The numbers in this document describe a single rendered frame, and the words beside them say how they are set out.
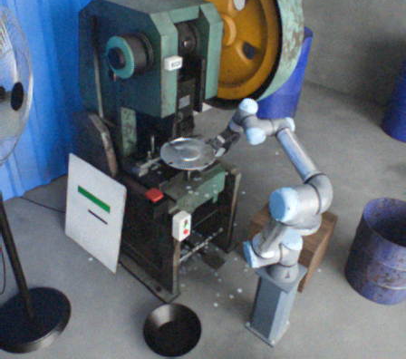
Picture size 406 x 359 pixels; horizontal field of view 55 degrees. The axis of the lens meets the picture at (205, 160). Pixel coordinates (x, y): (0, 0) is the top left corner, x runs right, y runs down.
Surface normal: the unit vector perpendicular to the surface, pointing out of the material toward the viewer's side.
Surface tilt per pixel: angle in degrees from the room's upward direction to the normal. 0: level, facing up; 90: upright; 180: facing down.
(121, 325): 0
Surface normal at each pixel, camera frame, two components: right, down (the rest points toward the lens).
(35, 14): 0.74, 0.41
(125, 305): 0.07, -0.83
